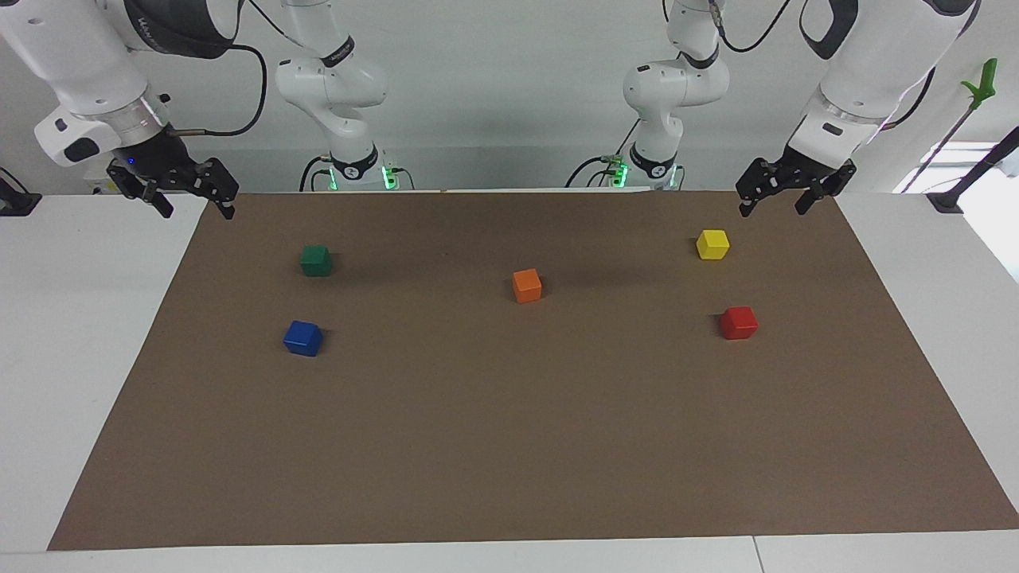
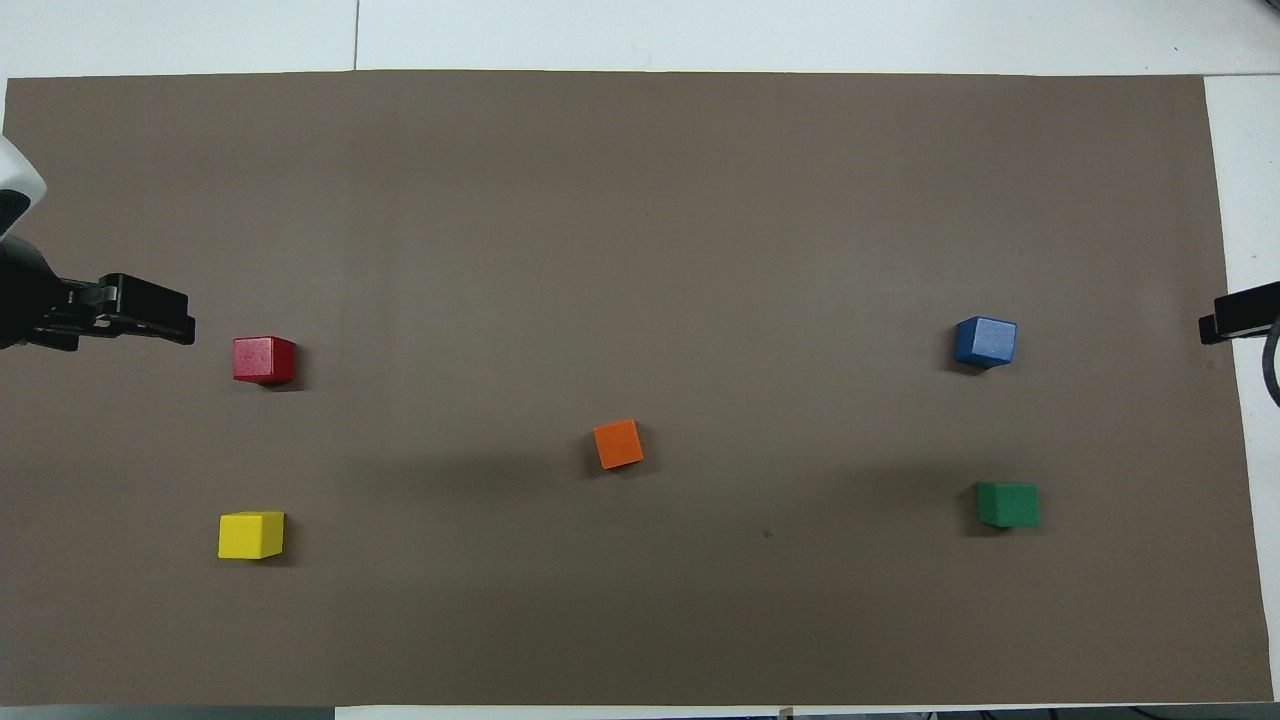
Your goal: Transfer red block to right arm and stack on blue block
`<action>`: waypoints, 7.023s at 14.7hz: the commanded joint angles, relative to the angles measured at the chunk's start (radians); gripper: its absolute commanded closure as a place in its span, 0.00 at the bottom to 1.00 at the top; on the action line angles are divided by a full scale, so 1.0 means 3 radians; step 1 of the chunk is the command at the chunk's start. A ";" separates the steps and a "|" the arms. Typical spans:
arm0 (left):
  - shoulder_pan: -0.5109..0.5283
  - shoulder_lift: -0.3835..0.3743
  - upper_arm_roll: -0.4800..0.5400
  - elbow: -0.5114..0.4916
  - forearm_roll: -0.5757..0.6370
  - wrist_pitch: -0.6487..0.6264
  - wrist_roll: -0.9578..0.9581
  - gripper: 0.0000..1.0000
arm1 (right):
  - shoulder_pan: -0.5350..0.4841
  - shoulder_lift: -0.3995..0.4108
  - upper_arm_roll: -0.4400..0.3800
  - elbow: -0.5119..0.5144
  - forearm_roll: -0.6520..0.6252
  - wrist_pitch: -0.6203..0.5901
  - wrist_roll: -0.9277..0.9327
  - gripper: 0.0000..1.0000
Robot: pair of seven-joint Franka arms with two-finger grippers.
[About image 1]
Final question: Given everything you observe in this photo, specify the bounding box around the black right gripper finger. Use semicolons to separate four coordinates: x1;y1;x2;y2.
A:
106;158;174;219
189;157;240;220

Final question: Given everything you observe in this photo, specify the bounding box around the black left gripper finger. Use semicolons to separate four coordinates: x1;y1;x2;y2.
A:
735;158;791;218
794;161;857;216

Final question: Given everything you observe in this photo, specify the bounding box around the red wooden block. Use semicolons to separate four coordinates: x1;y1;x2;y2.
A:
720;306;759;341

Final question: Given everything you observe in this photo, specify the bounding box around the blue wooden block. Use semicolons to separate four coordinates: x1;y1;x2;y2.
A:
283;321;324;357

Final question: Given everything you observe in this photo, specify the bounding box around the black clamp stand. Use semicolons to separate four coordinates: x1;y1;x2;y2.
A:
0;167;42;217
927;126;1019;214

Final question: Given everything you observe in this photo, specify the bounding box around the green-tipped grabber stick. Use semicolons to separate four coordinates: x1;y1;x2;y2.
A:
900;57;1000;193

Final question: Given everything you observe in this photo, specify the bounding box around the brown table mat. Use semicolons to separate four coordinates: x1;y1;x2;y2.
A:
46;191;1019;552

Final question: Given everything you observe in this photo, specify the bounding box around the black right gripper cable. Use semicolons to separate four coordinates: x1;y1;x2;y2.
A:
167;0;292;138

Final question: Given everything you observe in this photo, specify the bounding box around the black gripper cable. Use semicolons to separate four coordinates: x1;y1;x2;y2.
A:
711;0;939;132
167;0;292;138

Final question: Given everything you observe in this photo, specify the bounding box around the black right arm base cable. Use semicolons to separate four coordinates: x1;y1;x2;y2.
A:
299;154;334;193

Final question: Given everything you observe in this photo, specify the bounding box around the black arm base cable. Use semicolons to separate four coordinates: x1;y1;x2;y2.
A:
565;118;642;189
299;154;334;193

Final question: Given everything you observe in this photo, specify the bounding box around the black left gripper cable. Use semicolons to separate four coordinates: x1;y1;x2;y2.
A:
711;0;939;132

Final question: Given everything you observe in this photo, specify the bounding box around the black left arm base cable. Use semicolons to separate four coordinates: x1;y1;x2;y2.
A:
565;118;642;189

